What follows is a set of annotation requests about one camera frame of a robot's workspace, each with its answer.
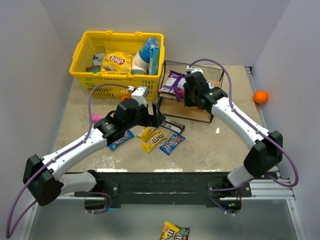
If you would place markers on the black wire wooden shelf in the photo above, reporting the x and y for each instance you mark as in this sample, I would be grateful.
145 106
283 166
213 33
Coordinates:
168 104

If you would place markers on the brown chocolate bar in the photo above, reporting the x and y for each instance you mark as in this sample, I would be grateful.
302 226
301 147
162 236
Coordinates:
173 125

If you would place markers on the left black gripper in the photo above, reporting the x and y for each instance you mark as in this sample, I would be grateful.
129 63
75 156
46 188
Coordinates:
151 117

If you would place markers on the M&M bags on floor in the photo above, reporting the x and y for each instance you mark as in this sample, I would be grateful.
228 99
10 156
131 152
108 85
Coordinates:
174 232

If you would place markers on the blue m&m bag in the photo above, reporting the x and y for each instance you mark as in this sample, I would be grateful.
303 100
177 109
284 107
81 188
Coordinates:
172 142
127 136

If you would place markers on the grey crumpled packet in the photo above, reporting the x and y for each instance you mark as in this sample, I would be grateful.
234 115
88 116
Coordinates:
97 59

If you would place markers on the purple Fox's berries bag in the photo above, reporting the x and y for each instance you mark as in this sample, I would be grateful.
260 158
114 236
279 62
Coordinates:
205 99

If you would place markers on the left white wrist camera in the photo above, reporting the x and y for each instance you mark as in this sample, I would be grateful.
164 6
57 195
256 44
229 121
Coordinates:
139 94

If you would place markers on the small yellow candy bag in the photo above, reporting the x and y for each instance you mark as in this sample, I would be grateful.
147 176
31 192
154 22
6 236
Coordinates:
145 133

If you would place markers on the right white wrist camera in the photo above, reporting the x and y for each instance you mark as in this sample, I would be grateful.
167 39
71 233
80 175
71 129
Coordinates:
190 69

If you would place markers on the yellow plastic shopping basket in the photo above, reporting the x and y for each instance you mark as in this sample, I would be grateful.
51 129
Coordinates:
95 42

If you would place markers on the purple candy bag back side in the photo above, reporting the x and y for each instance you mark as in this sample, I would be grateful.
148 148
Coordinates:
174 85

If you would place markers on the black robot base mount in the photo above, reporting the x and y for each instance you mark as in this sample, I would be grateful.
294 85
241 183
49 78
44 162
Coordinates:
164 188

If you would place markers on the orange fruit near basket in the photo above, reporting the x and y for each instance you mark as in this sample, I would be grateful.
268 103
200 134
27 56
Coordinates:
128 96

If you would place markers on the yellow M&M bag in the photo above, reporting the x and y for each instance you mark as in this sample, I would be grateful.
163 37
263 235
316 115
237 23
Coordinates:
153 141

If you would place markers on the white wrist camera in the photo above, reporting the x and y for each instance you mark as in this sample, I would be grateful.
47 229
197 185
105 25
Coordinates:
139 94
190 69

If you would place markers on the pink rectangular box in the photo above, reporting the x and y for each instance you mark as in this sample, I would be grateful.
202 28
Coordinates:
96 118

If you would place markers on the yellow Lays chip bag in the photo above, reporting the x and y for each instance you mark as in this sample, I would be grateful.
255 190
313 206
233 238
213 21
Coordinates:
117 62

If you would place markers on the orange fruit at wall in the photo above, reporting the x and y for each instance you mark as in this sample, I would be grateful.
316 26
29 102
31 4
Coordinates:
260 97

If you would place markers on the brown green packet in basket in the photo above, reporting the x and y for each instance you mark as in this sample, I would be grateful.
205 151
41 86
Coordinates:
93 69

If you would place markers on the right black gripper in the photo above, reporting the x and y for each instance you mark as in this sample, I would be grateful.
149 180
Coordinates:
190 92

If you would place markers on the blue cardboard box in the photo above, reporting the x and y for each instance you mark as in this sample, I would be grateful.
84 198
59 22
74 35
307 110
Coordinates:
154 61

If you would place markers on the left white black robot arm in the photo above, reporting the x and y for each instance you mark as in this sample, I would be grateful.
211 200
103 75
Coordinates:
43 176

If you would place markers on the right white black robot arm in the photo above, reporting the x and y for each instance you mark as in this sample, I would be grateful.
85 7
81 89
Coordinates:
263 155

